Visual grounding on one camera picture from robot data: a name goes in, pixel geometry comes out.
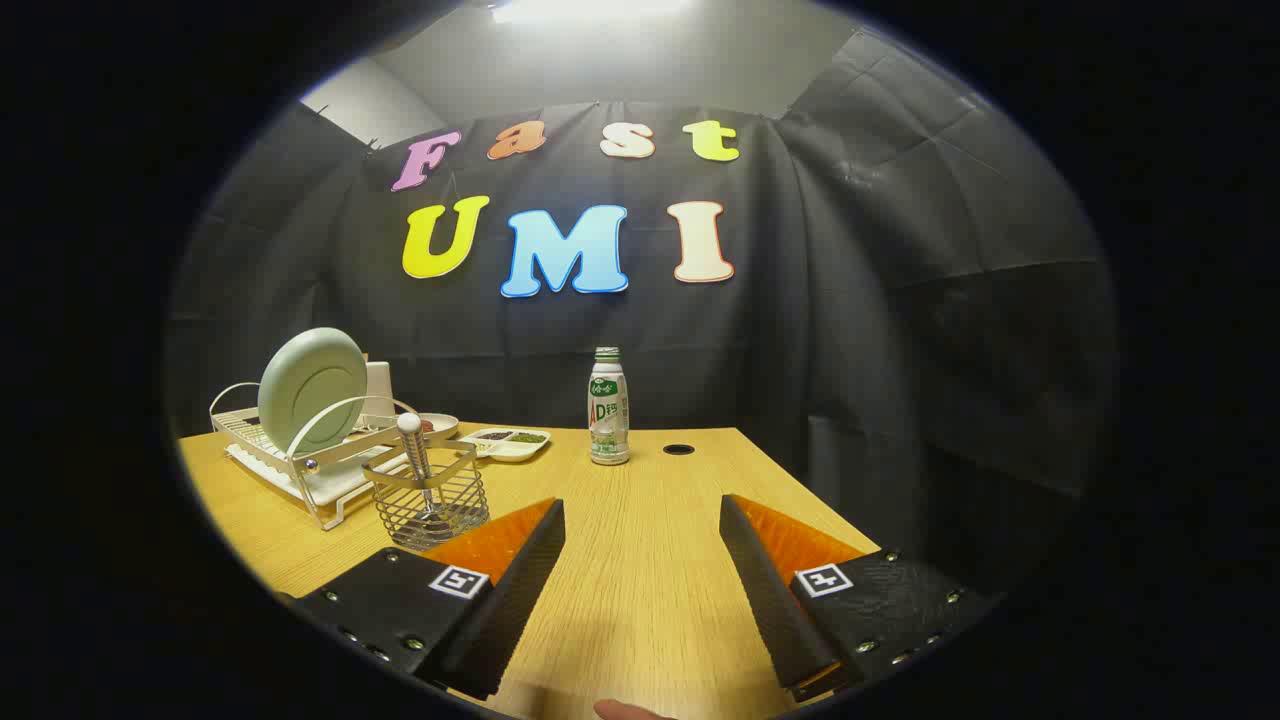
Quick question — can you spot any pale green plate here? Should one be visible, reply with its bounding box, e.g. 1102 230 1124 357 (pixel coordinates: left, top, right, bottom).
257 327 369 456

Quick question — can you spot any white divided tray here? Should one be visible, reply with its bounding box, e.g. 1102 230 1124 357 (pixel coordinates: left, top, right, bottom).
458 427 552 461

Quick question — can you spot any white drink bottle green label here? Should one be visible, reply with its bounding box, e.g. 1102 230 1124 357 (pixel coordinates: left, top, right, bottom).
587 347 632 467

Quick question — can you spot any spoon with patterned handle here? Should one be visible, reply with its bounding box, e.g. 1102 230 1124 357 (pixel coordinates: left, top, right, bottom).
396 411 441 526

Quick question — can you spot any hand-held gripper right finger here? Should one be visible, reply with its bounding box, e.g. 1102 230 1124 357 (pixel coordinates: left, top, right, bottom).
718 493 1001 703

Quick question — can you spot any black backdrop cloth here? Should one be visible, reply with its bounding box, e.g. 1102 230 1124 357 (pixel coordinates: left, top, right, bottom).
165 30 1119 601

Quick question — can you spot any white wire dish rack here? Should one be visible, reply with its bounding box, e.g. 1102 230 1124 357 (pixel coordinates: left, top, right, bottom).
208 380 463 531

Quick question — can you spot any ceiling light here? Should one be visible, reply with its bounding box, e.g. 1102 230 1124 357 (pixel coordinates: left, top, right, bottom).
490 0 693 25

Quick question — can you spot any white toaster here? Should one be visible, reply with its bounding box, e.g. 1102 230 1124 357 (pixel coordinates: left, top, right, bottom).
364 361 399 422

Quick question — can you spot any metal wire basket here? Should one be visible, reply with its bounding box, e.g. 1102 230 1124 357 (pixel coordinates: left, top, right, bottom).
362 440 491 553

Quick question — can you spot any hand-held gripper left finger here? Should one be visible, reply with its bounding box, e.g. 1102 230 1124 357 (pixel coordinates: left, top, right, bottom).
285 497 567 701

